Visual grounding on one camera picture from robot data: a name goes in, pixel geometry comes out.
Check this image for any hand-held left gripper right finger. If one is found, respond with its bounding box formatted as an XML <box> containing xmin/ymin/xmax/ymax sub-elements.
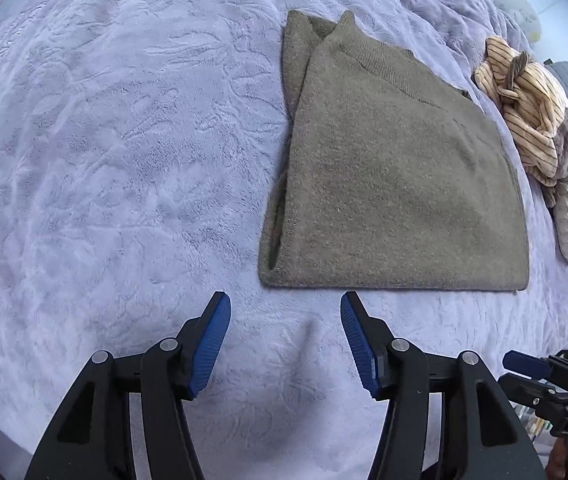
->
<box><xmin>340</xmin><ymin>291</ymin><xmax>548</xmax><ymax>480</ymax></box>

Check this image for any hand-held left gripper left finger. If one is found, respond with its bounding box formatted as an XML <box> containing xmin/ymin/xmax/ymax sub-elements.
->
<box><xmin>24</xmin><ymin>291</ymin><xmax>232</xmax><ymax>480</ymax></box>

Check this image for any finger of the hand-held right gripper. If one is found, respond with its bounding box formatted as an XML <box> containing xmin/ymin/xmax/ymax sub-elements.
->
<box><xmin>502</xmin><ymin>351</ymin><xmax>564</xmax><ymax>380</ymax></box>
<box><xmin>498</xmin><ymin>374</ymin><xmax>554</xmax><ymax>411</ymax></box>

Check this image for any olive brown knit sweater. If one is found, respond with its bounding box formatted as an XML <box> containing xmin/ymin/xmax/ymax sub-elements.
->
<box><xmin>259</xmin><ymin>9</ymin><xmax>530</xmax><ymax>293</ymax></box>

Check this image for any lilac embossed plush blanket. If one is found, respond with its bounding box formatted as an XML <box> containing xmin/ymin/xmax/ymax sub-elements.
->
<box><xmin>0</xmin><ymin>0</ymin><xmax>568</xmax><ymax>480</ymax></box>

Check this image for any beige striped fleece garment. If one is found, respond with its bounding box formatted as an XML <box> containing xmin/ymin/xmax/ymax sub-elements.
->
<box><xmin>472</xmin><ymin>36</ymin><xmax>568</xmax><ymax>208</ymax></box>

